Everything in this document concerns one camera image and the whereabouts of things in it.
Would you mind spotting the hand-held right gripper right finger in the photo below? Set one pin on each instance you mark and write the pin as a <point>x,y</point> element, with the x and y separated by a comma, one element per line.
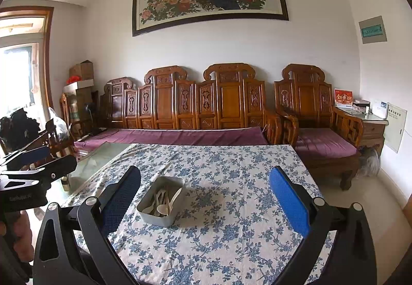
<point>289,201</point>

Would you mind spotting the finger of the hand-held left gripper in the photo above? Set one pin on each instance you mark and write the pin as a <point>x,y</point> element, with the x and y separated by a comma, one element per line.
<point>61,167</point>
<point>35,154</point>

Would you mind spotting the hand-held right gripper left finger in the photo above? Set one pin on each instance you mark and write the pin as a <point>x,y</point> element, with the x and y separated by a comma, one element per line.
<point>122,198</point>

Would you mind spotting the wooden spoons and chopsticks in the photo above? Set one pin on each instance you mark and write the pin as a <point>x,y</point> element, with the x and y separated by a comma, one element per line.
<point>162,209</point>

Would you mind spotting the grey metal tin container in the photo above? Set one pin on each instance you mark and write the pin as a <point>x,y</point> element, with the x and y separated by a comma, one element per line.
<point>161,221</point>

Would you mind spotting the person's left hand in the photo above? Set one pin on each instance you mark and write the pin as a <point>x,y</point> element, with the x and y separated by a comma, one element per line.
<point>22,233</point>

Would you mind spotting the small cream and black bottle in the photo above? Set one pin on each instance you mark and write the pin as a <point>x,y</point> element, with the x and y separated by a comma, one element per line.
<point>66,184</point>

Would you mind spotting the dark wooden chair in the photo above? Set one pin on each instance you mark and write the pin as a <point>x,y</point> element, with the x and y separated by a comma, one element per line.
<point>54,143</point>

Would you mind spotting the black cloth heap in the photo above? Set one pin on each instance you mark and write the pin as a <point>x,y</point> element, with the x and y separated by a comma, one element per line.
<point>19,130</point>

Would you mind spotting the clear plastic bag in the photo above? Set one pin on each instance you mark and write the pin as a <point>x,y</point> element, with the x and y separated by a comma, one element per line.
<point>59,124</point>

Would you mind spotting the light wooden chair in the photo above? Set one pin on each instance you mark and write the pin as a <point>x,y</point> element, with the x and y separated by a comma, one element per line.
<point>65,111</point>

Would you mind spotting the stack of cardboard boxes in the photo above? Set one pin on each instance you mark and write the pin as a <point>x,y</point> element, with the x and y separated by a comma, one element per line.
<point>82,107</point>

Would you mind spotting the purple armchair cushion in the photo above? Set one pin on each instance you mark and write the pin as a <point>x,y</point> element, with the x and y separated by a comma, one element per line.
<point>322,141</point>

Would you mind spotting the blue floral tablecloth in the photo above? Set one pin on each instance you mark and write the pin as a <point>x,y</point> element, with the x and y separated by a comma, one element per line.
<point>225,175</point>

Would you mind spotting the white flat box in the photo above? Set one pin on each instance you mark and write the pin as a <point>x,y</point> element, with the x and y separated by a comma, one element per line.
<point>79,86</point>

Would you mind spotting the long purple sofa cushion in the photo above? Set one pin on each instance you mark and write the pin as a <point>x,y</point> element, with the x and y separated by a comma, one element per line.
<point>177,136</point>

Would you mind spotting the grey plastic bag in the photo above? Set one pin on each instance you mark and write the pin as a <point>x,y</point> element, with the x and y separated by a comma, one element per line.
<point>370,162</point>

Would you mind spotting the brown cardboard box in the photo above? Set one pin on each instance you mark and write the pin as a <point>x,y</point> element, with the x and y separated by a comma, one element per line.
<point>82,70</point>

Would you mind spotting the carved wooden armchair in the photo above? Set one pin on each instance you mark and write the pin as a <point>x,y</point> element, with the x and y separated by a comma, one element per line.
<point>305,95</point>

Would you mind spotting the wooden side table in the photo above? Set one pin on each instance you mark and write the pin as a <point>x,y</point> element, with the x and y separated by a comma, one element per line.
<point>371,128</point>

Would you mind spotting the red printed box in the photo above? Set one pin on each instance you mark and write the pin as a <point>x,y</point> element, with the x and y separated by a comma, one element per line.
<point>343,98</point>

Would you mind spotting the tissue box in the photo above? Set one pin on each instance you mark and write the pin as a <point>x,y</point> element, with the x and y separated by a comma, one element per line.
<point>361,106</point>

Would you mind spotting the carved wooden sofa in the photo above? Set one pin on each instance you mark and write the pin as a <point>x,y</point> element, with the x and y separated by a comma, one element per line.
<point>230,98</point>

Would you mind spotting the white desk device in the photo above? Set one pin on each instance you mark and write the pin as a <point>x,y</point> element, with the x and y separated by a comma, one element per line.
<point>379,109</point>

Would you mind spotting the wooden door frame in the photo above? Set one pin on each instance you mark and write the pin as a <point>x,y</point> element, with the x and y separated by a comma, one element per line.
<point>48,56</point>

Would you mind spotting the white wall panel door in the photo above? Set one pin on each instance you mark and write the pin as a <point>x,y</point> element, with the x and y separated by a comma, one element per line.
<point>395,127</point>

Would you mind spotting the grey wall box green label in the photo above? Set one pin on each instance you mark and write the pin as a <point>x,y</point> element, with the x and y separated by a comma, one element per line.
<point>372,30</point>

